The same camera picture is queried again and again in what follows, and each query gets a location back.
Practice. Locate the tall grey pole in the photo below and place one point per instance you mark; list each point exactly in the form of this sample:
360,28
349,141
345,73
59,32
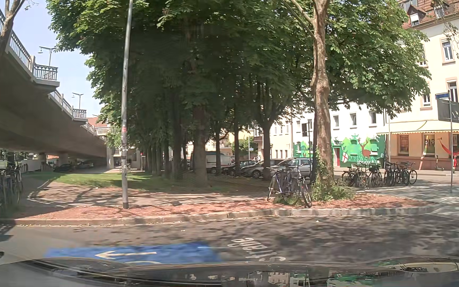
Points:
124,119

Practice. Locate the white building with green mural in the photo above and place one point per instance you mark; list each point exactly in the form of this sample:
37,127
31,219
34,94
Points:
353,131

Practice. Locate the concrete elevated bridge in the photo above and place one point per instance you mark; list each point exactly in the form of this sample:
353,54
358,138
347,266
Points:
26,115

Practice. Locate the road sign on post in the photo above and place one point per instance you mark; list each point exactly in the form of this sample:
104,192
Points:
449,111

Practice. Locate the row of parked bicycles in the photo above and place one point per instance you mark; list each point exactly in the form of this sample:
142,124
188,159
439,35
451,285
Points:
379,174

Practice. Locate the bicycles at tree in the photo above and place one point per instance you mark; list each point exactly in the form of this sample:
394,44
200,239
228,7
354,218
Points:
289,185

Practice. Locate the grass patch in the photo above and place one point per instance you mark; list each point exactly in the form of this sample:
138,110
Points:
94,179

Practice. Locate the reddish paved pavement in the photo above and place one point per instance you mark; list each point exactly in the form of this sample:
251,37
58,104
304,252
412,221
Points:
197,203

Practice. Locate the road markings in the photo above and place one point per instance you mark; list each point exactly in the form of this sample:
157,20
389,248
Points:
134,252

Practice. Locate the bicycles under bridge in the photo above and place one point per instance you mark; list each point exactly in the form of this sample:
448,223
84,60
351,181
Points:
2,185

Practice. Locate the row of trees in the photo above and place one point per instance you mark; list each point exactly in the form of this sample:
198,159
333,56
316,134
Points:
197,79

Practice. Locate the row of parked cars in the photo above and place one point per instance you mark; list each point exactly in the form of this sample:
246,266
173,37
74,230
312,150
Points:
265,166

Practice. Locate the large tree with pale trunk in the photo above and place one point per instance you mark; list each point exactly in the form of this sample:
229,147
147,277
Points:
321,99

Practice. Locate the white van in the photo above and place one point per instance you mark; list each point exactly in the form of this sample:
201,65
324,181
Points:
218,160

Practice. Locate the grey asphalt road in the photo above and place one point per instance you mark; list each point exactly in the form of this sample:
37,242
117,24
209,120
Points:
333,239

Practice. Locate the lamp post on bridge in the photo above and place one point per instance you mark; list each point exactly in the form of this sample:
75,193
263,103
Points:
49,54
78,99

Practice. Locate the cream corner building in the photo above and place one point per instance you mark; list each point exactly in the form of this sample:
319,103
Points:
444,79

